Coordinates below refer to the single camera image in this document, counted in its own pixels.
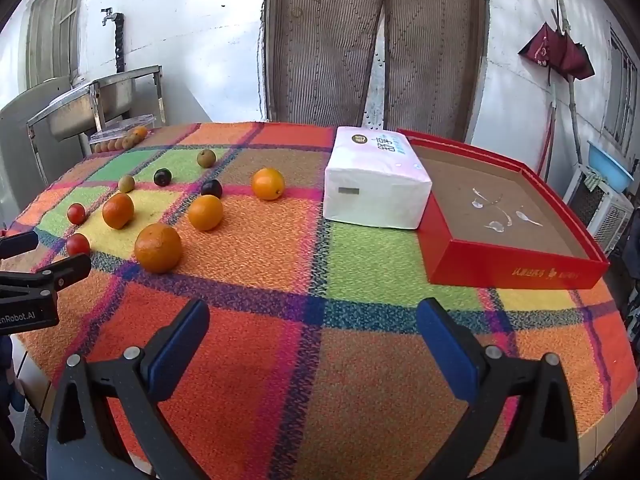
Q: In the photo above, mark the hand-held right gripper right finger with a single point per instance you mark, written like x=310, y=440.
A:
x=450, y=350

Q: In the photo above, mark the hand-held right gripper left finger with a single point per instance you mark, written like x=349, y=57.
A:
x=180, y=345

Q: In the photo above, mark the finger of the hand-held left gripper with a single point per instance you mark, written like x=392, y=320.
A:
x=60, y=272
x=20, y=244

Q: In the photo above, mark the red tomato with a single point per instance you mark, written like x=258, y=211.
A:
x=78, y=244
x=76, y=213

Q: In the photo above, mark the red cardboard box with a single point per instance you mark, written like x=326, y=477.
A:
x=500, y=272

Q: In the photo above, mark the brown kiwi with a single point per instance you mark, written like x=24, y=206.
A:
x=126, y=183
x=206, y=158

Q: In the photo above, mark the dark plum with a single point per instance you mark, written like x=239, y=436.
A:
x=162, y=176
x=211, y=188

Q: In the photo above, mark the row of small brown fruits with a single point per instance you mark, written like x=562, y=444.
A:
x=115, y=144

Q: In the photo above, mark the colourful plaid blanket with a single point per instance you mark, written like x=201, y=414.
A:
x=310, y=360

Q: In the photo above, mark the metal sink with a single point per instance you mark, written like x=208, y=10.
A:
x=75, y=110

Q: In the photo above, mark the clear plastic fruit container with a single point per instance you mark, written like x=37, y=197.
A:
x=120, y=125

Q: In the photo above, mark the small orange in container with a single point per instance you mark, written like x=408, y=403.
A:
x=139, y=132

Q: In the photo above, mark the white tissue pack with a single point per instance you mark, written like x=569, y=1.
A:
x=375, y=195

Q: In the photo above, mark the white air conditioner unit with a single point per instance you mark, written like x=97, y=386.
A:
x=602, y=215

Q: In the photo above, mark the barred window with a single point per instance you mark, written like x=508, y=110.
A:
x=52, y=25
x=620, y=90

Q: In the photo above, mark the green checked cloth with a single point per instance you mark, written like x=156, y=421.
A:
x=595, y=181

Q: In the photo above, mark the black water pipe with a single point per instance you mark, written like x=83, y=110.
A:
x=120, y=45

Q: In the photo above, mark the red broom with dustpan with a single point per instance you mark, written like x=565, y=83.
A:
x=550, y=135

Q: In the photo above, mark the blue plastic basin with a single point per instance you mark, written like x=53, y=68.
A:
x=612, y=167

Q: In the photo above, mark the wooden stick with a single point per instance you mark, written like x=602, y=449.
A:
x=571, y=105

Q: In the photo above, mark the maroon folded umbrella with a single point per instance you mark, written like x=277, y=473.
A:
x=555, y=52

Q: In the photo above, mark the brown ribbed metal door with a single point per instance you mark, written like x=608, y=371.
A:
x=325, y=50

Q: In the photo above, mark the wall faucet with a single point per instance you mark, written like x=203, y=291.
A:
x=107, y=16

